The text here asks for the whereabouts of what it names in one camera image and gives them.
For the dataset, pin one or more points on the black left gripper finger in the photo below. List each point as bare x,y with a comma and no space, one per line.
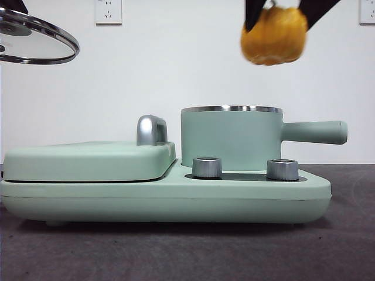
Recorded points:
20,5

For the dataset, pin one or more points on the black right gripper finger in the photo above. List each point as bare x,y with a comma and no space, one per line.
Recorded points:
254,11
315,10

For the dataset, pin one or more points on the yellow pumpkin with green stem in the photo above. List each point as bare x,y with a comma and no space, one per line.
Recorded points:
274,38

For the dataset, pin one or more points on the glass pot lid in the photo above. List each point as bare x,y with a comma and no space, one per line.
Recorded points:
44,44

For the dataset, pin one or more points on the silver control knob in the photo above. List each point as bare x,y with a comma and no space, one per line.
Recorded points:
206,168
282,169

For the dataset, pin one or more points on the black control panel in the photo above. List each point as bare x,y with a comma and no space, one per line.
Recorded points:
244,176

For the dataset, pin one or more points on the mint green grill cover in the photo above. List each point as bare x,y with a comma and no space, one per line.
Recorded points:
88,161

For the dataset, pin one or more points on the mint green breakfast machine base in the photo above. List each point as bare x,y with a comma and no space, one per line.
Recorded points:
249,202

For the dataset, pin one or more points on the white wall socket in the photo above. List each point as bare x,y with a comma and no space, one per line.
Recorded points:
108,13
367,13

